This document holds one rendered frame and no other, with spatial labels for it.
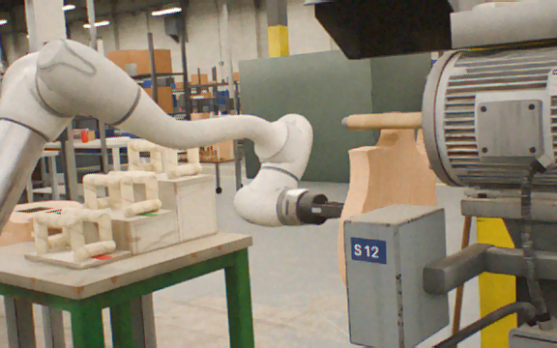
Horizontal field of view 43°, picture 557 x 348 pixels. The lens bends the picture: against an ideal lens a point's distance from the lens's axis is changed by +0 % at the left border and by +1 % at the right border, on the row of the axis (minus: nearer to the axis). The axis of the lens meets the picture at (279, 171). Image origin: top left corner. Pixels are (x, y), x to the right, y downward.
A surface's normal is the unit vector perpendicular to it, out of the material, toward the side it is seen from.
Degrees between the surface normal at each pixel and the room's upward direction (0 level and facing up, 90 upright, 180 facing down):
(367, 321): 90
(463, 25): 90
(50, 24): 90
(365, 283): 90
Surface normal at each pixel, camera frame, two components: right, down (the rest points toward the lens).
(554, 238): -0.59, 0.40
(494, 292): -0.63, 0.12
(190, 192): 0.76, 0.02
